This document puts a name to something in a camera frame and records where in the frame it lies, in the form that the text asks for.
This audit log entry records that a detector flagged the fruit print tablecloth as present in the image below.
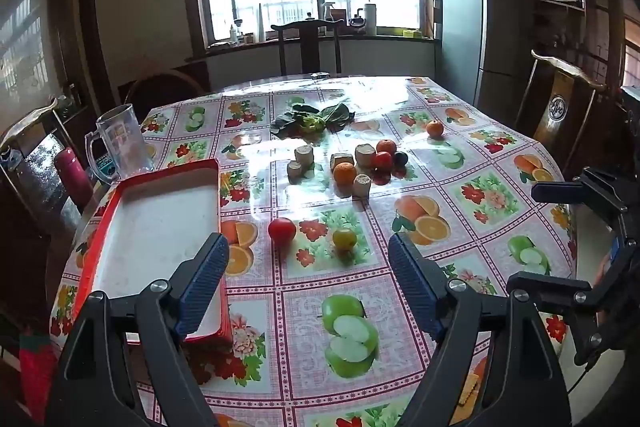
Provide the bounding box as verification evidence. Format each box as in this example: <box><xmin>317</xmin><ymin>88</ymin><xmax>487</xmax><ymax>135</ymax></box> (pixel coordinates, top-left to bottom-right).
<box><xmin>50</xmin><ymin>76</ymin><xmax>578</xmax><ymax>427</ymax></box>

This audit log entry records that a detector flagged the yellow green tomato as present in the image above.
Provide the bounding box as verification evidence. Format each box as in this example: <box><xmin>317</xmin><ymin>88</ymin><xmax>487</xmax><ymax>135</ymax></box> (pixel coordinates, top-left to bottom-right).
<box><xmin>332</xmin><ymin>228</ymin><xmax>357</xmax><ymax>252</ymax></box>

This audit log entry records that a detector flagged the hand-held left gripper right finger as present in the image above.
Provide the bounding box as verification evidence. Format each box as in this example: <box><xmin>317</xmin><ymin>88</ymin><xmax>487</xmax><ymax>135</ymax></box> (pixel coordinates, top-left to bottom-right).
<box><xmin>387</xmin><ymin>232</ymin><xmax>573</xmax><ymax>427</ymax></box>

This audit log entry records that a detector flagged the large red tomato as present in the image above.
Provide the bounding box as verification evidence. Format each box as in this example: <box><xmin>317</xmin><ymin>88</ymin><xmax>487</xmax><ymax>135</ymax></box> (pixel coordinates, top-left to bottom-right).
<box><xmin>267</xmin><ymin>217</ymin><xmax>297</xmax><ymax>245</ymax></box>

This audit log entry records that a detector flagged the red thermos bottle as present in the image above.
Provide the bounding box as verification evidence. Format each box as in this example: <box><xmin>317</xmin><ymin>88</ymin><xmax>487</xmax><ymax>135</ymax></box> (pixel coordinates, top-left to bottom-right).
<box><xmin>54</xmin><ymin>148</ymin><xmax>95</xmax><ymax>215</ymax></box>

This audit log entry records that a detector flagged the glass door cabinet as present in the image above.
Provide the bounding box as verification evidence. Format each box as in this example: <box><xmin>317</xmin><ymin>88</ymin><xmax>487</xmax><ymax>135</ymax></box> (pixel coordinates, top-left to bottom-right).
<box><xmin>0</xmin><ymin>0</ymin><xmax>106</xmax><ymax>148</ymax></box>

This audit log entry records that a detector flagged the teal box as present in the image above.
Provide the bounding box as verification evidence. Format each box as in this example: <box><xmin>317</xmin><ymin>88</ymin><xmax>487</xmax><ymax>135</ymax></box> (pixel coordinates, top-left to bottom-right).
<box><xmin>97</xmin><ymin>154</ymin><xmax>121</xmax><ymax>178</ymax></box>

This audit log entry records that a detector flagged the wooden chair with round emblem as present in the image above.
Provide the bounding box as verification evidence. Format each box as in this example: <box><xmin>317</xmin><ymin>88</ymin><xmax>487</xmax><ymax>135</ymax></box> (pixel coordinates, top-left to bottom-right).
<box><xmin>515</xmin><ymin>49</ymin><xmax>608</xmax><ymax>180</ymax></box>

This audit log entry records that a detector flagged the grey refrigerator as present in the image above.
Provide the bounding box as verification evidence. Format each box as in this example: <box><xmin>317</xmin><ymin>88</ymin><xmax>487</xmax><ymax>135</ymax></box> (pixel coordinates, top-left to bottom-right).
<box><xmin>434</xmin><ymin>0</ymin><xmax>538</xmax><ymax>128</ymax></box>

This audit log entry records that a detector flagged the red tray with white inside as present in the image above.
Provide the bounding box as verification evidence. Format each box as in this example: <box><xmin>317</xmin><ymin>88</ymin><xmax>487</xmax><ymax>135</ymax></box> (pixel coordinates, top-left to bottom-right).
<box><xmin>74</xmin><ymin>158</ymin><xmax>233</xmax><ymax>348</ymax></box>

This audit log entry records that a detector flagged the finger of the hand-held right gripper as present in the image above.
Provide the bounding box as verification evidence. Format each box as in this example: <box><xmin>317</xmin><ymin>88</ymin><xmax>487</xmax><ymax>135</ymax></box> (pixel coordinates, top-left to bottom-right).
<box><xmin>531</xmin><ymin>166</ymin><xmax>630</xmax><ymax>228</ymax></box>
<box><xmin>506</xmin><ymin>271</ymin><xmax>610</xmax><ymax>365</ymax></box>

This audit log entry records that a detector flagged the red cloth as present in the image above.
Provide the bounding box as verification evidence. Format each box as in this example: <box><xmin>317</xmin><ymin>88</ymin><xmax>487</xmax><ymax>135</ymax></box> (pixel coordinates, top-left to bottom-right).
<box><xmin>17</xmin><ymin>332</ymin><xmax>58</xmax><ymax>413</ymax></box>

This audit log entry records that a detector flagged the clear glass pitcher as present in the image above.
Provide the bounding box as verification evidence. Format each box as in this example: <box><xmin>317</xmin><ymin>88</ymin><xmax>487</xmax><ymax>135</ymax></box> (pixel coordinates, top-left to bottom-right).
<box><xmin>85</xmin><ymin>103</ymin><xmax>156</xmax><ymax>185</ymax></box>

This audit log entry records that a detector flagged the dark wooden chair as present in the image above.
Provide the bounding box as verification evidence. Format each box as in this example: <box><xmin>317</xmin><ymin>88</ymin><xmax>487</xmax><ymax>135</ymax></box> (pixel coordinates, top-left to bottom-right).
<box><xmin>270</xmin><ymin>19</ymin><xmax>346</xmax><ymax>76</ymax></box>

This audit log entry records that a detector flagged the thick pale corn cob piece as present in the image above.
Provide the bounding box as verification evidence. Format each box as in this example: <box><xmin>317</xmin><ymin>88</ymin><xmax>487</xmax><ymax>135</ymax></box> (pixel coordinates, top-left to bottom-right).
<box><xmin>355</xmin><ymin>144</ymin><xmax>377</xmax><ymax>169</ymax></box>

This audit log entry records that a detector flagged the light orange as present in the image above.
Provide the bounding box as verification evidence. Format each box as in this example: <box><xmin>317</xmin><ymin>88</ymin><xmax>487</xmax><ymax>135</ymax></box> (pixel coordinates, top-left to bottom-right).
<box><xmin>333</xmin><ymin>161</ymin><xmax>358</xmax><ymax>186</ymax></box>

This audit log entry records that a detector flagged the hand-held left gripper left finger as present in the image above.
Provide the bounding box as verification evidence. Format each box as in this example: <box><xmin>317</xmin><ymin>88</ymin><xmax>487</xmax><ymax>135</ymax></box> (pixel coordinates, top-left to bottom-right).
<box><xmin>45</xmin><ymin>232</ymin><xmax>231</xmax><ymax>427</ymax></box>

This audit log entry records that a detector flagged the leafy green vegetable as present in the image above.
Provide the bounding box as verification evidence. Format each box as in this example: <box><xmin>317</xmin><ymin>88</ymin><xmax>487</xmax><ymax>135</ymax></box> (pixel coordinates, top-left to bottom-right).
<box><xmin>270</xmin><ymin>103</ymin><xmax>356</xmax><ymax>138</ymax></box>

